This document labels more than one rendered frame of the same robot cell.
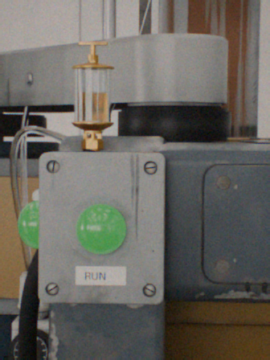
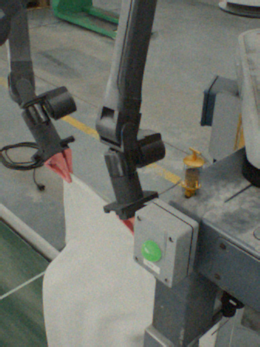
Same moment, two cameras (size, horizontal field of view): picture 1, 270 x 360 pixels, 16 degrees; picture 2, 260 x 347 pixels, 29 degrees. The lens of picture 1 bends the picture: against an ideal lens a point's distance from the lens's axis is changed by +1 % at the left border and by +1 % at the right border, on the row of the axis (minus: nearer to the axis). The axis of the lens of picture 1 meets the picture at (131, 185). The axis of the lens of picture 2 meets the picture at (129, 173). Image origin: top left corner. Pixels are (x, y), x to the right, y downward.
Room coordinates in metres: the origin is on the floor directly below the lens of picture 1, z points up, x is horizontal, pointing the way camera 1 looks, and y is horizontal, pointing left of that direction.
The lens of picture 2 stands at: (0.19, -0.30, 1.74)
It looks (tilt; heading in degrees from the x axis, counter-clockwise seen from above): 33 degrees down; 43
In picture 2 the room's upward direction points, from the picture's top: 2 degrees clockwise
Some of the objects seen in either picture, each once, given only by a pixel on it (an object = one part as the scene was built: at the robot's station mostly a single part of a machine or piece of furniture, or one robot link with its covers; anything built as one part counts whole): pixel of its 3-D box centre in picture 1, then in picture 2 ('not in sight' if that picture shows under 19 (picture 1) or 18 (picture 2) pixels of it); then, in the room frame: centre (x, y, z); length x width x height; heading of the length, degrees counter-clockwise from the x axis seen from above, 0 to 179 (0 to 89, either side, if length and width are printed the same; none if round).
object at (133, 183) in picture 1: (104, 225); (164, 242); (0.61, 0.02, 1.28); 0.08 x 0.05 x 0.09; 88
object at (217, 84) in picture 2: not in sight; (221, 108); (1.09, 0.25, 1.25); 0.10 x 0.08 x 0.12; 23
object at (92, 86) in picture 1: (92, 95); (192, 172); (0.67, 0.03, 1.37); 0.03 x 0.02 x 0.03; 88
